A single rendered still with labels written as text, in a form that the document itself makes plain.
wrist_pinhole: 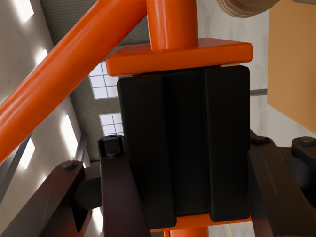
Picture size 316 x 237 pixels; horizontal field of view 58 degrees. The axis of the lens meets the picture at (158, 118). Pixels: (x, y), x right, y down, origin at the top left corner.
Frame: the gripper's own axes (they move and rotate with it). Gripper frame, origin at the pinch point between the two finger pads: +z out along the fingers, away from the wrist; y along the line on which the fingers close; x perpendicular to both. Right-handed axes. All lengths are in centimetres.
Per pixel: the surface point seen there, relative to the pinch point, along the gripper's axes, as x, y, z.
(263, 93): -46, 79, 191
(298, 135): -90, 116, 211
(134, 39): -12, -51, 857
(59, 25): 47, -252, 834
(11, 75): -50, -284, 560
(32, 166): -247, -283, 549
